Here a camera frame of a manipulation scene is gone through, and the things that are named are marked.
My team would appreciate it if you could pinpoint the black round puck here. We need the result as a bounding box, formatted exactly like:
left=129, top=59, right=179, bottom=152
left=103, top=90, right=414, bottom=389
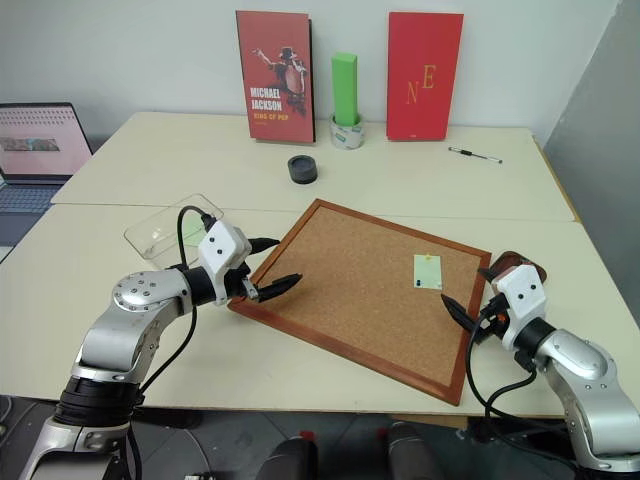
left=287, top=154, right=320, bottom=185

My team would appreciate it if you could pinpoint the black and silver pen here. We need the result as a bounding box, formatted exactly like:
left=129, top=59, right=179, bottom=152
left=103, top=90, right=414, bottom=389
left=447, top=146, right=504, bottom=166

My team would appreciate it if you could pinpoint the red Michael Jackson book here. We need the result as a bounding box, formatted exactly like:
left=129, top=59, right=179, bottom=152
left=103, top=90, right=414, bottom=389
left=235, top=9, right=318, bottom=145

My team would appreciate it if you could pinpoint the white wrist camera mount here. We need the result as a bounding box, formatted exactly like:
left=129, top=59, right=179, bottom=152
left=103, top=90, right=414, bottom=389
left=490, top=264, right=547, bottom=353
left=196, top=220, right=253, bottom=307

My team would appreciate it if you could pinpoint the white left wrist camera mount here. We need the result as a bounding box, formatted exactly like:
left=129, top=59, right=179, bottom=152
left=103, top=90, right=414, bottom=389
left=196, top=220, right=253, bottom=307

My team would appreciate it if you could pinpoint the clear tape roll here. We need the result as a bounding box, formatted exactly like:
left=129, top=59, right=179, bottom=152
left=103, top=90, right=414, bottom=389
left=328, top=113, right=365, bottom=150

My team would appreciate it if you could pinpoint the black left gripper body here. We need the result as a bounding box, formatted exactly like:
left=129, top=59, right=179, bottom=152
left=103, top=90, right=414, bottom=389
left=223, top=260, right=261, bottom=303

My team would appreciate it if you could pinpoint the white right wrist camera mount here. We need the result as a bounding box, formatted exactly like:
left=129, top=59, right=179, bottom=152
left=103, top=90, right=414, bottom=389
left=490, top=264, right=547, bottom=353

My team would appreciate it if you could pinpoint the open laptop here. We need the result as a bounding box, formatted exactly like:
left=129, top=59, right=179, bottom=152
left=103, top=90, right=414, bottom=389
left=0, top=102, right=95, bottom=248

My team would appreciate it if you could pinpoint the wood-framed cork board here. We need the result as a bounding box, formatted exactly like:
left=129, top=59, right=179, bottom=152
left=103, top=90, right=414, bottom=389
left=227, top=198, right=493, bottom=407

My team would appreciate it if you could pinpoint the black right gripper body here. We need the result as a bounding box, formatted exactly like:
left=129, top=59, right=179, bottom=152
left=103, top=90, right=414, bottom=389
left=473, top=292, right=512, bottom=347

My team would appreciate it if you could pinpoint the brown round dish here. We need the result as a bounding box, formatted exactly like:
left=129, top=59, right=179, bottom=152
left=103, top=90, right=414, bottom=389
left=487, top=250, right=550, bottom=281

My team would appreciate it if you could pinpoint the pale green paper note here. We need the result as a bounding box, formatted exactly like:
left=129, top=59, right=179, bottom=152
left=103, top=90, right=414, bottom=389
left=412, top=253, right=445, bottom=291

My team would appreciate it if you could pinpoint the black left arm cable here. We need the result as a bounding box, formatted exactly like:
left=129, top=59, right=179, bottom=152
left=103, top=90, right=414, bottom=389
left=124, top=204, right=225, bottom=480

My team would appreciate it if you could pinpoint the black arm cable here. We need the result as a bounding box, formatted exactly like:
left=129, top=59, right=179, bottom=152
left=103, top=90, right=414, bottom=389
left=124, top=204, right=225, bottom=480
left=464, top=297, right=579, bottom=471

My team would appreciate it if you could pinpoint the red book with gold letters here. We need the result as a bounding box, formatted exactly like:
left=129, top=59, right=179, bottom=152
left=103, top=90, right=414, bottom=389
left=385, top=11, right=466, bottom=142

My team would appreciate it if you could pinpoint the dark rounded shape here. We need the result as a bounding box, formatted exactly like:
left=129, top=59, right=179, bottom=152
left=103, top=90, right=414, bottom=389
left=269, top=435, right=320, bottom=480
left=387, top=421, right=447, bottom=480

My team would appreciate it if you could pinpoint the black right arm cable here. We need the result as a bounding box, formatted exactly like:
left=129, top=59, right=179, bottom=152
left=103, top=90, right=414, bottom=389
left=464, top=297, right=579, bottom=471

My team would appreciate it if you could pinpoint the clear plastic tray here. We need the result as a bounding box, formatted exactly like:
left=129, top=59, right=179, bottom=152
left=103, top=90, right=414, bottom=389
left=123, top=192, right=225, bottom=263

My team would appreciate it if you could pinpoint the green rectangular block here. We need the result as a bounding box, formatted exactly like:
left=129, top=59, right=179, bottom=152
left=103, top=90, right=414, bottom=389
left=330, top=51, right=361, bottom=125

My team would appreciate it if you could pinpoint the green paper slip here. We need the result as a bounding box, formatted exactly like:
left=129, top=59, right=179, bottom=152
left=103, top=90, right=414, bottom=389
left=179, top=218, right=208, bottom=245

